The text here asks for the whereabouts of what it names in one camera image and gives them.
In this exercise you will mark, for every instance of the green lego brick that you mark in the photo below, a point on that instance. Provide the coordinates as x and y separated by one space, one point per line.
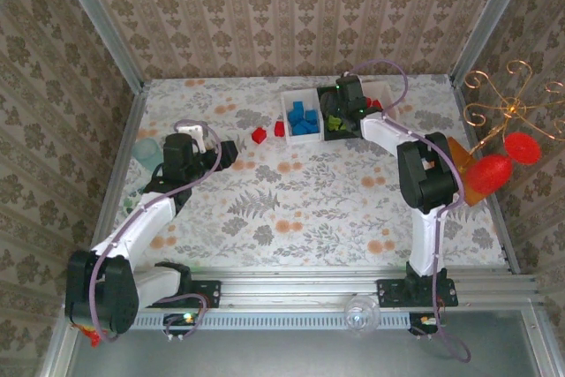
332 121
342 126

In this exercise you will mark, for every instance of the red lego brick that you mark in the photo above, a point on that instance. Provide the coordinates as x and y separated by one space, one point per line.
376 104
279 128
259 134
368 101

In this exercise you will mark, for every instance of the blue lego brick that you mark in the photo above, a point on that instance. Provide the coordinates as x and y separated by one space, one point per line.
293 117
296 129
311 126
298 107
303 118
311 115

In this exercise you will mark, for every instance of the black plastic bin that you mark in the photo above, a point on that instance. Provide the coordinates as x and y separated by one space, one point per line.
340 135

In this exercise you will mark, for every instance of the white plastic bin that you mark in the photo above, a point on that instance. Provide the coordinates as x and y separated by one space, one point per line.
388 96
286 112

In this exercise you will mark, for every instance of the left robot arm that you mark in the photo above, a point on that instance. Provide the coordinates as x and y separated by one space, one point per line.
141 227

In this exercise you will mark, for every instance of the light blue plastic cup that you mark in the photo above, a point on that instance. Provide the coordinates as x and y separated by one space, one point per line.
145 154

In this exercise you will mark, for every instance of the floral tablecloth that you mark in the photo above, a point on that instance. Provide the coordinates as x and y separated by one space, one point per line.
309 218

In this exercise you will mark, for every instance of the amber translucent plastic piece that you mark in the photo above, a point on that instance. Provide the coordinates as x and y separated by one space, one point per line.
459 152

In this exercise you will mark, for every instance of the red egg-shaped ornament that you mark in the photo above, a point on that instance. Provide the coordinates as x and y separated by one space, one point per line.
490 173

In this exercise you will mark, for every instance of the small circuit board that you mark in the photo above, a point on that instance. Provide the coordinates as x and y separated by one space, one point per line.
187 318
424 319

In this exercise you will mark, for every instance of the red round ornament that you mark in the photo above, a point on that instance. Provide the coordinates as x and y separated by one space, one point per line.
522 148

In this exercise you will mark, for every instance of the grey metal panel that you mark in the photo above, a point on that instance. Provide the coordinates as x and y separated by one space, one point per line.
265 355

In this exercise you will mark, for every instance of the red snack packet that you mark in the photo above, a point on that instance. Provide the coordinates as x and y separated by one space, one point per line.
90 335

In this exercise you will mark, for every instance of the clear glass ball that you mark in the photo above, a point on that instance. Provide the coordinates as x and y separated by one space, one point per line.
362 313

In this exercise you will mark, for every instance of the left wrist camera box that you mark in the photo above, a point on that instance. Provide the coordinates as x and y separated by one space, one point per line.
194 133

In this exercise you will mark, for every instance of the aluminium side rail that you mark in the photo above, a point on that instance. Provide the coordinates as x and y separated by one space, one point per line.
126 138

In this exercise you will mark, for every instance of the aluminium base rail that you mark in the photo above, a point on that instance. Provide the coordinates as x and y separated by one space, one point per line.
300 291

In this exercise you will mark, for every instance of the aluminium frame post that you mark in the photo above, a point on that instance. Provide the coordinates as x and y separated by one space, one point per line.
490 19
105 26

